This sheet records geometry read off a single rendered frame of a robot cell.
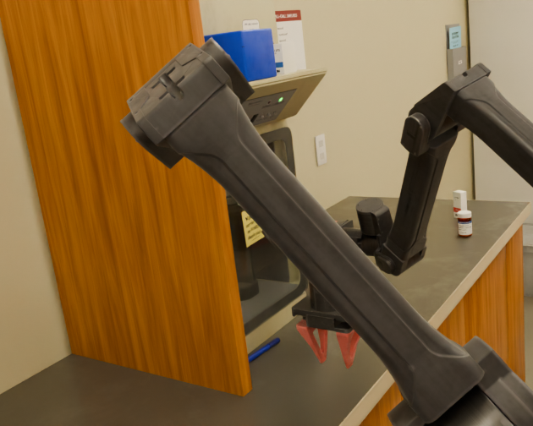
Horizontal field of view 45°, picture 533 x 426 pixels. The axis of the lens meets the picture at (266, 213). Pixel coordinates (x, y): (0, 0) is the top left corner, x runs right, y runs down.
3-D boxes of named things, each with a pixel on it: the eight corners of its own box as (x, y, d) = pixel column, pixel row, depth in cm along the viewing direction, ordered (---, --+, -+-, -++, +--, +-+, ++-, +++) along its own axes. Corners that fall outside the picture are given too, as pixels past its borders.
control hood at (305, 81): (196, 142, 120) (189, 88, 118) (287, 116, 146) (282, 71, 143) (246, 141, 114) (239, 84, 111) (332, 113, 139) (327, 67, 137)
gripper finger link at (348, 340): (331, 351, 103) (325, 297, 100) (372, 358, 99) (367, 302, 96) (310, 371, 97) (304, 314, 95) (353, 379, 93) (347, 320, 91)
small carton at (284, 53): (263, 75, 132) (260, 46, 130) (277, 73, 136) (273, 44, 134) (284, 73, 129) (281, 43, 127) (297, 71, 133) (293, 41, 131)
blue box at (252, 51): (204, 85, 120) (197, 36, 118) (235, 79, 128) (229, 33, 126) (247, 82, 114) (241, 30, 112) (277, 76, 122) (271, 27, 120)
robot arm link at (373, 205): (392, 277, 128) (423, 255, 131) (382, 230, 122) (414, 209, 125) (354, 256, 137) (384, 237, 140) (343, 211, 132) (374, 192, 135)
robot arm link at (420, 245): (429, 129, 95) (479, 100, 99) (402, 108, 98) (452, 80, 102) (390, 286, 129) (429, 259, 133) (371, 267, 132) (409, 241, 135)
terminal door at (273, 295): (230, 344, 131) (202, 151, 121) (305, 290, 155) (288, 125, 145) (233, 345, 131) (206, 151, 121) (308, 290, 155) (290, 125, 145)
